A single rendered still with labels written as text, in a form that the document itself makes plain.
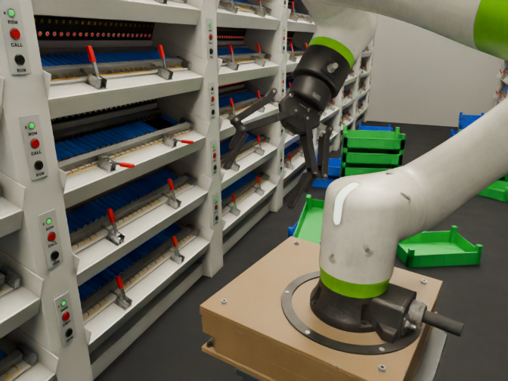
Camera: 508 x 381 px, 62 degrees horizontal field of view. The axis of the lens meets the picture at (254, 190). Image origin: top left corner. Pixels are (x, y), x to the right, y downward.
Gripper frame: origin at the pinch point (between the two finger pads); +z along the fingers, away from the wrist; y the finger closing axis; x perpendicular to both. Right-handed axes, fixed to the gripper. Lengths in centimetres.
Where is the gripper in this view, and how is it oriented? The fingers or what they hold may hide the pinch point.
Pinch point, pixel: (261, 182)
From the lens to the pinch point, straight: 74.0
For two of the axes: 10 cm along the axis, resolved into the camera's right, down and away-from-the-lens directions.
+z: -4.7, 8.7, -1.5
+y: 8.4, 4.9, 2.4
